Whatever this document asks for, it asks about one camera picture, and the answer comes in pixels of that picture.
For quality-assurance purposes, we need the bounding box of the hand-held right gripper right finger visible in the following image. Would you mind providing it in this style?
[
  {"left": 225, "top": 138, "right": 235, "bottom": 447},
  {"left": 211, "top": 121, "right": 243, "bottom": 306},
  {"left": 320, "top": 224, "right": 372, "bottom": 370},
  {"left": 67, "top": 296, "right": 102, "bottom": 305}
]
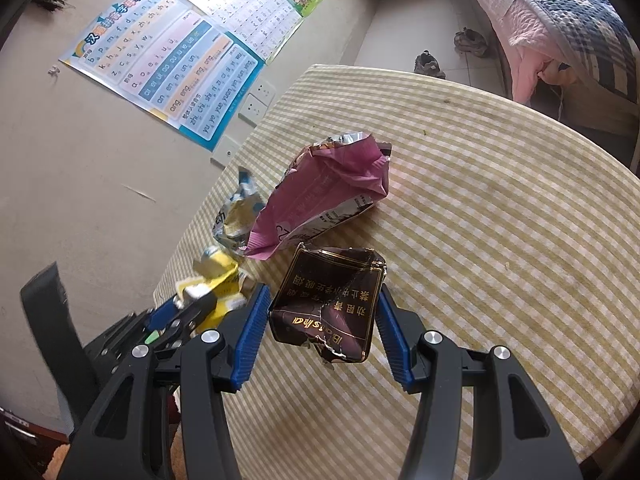
[{"left": 375, "top": 287, "right": 585, "bottom": 480}]

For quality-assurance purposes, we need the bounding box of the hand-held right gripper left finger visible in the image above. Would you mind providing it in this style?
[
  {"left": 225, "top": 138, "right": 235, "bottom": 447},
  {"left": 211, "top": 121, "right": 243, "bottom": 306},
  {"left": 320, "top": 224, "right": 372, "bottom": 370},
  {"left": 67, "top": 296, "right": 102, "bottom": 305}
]
[{"left": 57, "top": 282, "right": 273, "bottom": 480}]

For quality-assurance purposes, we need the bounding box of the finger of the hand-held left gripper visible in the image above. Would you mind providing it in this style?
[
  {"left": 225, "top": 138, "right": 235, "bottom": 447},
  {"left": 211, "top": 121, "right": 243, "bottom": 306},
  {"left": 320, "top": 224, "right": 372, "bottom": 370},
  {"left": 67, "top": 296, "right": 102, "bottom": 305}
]
[
  {"left": 146, "top": 297, "right": 183, "bottom": 334},
  {"left": 157, "top": 291, "right": 219, "bottom": 346}
]

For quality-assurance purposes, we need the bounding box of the small yellow wrapper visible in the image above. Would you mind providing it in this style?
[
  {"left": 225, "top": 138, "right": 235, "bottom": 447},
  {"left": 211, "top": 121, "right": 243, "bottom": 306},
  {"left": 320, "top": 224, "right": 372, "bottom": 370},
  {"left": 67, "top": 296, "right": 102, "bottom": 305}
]
[{"left": 177, "top": 246, "right": 249, "bottom": 335}]

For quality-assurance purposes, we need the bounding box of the brown cigarette pack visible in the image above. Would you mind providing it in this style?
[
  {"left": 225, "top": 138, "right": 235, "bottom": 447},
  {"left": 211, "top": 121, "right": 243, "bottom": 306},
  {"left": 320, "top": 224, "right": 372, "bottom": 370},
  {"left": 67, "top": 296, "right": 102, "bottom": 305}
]
[{"left": 267, "top": 242, "right": 389, "bottom": 368}]

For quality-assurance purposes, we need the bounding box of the crumpled silver yellow wrapper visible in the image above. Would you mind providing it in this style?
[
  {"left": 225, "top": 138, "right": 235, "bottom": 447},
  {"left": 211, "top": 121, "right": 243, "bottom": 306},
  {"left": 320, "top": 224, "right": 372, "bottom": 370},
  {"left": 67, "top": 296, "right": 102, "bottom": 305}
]
[{"left": 211, "top": 166, "right": 267, "bottom": 257}]

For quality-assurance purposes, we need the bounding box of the pink snack bag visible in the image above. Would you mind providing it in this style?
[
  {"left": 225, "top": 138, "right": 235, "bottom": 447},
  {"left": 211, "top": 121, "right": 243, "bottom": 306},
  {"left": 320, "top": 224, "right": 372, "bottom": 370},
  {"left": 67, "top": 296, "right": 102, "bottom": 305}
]
[{"left": 245, "top": 130, "right": 393, "bottom": 262}]

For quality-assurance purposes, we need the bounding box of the yellow checked tablecloth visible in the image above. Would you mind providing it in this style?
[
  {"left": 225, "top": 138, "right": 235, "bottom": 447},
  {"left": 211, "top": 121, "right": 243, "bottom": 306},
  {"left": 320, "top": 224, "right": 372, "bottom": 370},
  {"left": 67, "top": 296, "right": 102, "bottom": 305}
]
[{"left": 152, "top": 62, "right": 640, "bottom": 466}]

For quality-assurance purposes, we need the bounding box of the grey sneaker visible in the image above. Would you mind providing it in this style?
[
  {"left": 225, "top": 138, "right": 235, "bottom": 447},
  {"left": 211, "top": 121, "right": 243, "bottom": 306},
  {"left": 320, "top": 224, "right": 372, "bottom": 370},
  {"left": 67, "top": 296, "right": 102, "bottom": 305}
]
[
  {"left": 452, "top": 27, "right": 489, "bottom": 59},
  {"left": 413, "top": 50, "right": 447, "bottom": 80}
]

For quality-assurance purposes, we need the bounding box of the pink bed quilt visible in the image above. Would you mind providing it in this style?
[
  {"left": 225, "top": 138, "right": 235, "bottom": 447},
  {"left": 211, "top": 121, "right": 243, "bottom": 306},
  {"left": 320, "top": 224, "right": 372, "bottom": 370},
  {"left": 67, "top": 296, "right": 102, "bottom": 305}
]
[{"left": 449, "top": 0, "right": 573, "bottom": 105}]

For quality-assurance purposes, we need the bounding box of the bed with plaid quilt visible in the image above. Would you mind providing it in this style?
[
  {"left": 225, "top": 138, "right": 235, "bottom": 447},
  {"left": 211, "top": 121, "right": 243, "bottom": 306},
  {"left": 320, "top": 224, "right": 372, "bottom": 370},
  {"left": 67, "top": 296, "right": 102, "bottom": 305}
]
[{"left": 470, "top": 0, "right": 640, "bottom": 100}]

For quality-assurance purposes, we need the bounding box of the white wall socket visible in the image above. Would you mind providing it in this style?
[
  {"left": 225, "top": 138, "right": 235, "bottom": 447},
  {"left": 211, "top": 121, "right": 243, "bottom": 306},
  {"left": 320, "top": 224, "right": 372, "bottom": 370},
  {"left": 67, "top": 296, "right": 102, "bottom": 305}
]
[
  {"left": 249, "top": 81, "right": 276, "bottom": 106},
  {"left": 210, "top": 135, "right": 244, "bottom": 169},
  {"left": 238, "top": 98, "right": 264, "bottom": 126}
]

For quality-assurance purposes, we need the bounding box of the blue bordered wall poster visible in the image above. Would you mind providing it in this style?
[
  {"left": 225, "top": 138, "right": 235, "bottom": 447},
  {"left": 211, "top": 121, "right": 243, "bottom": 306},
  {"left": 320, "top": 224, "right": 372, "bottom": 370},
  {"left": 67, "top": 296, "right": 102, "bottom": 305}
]
[{"left": 59, "top": 0, "right": 266, "bottom": 153}]

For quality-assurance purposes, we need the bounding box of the green bordered wall poster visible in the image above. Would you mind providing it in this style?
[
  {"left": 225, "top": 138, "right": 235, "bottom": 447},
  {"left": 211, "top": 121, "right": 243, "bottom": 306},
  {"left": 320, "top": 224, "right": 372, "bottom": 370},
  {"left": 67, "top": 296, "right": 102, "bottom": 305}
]
[{"left": 152, "top": 0, "right": 331, "bottom": 64}]

